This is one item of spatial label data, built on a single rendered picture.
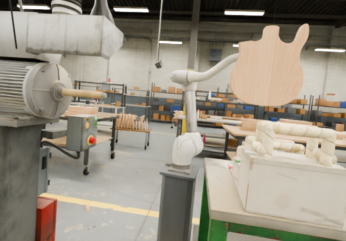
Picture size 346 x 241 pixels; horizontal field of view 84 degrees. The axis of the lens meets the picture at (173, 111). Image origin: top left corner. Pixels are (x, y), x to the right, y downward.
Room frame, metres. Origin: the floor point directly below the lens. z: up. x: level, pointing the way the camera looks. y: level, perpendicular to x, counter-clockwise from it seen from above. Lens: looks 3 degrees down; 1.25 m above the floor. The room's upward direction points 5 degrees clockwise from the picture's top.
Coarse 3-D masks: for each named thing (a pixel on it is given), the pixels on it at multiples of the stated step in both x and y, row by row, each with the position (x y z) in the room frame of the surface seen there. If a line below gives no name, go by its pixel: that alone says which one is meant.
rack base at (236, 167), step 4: (236, 164) 0.78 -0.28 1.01; (232, 168) 0.87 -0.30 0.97; (236, 168) 0.78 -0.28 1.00; (232, 172) 0.86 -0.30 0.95; (236, 172) 0.77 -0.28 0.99; (232, 176) 0.85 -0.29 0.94; (236, 176) 0.76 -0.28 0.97; (236, 180) 0.75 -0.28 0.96; (236, 184) 0.74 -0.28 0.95; (236, 188) 0.73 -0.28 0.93
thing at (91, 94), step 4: (64, 92) 0.85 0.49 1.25; (68, 92) 0.84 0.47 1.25; (72, 92) 0.84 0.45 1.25; (76, 92) 0.84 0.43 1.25; (80, 92) 0.84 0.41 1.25; (84, 92) 0.84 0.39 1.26; (88, 92) 0.83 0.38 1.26; (92, 92) 0.83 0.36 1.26; (96, 92) 0.83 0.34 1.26; (100, 92) 0.83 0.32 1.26; (76, 96) 0.85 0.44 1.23; (80, 96) 0.84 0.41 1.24; (84, 96) 0.84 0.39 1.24; (88, 96) 0.84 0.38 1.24; (92, 96) 0.83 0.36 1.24; (96, 96) 0.83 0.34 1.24; (100, 96) 0.83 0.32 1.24
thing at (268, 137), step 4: (264, 128) 0.59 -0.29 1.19; (268, 128) 0.58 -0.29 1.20; (264, 132) 0.59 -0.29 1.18; (268, 132) 0.58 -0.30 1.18; (272, 132) 0.58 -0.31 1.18; (264, 136) 0.59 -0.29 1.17; (268, 136) 0.58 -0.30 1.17; (272, 136) 0.58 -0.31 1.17; (264, 140) 0.59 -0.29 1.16; (268, 140) 0.58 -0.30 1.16; (272, 140) 0.58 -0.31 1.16; (264, 144) 0.58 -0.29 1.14; (268, 144) 0.58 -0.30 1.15; (272, 144) 0.58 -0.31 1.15; (268, 148) 0.58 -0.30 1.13; (272, 148) 0.58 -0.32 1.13; (268, 152) 0.58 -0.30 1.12; (264, 156) 0.58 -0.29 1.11; (268, 156) 0.58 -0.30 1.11
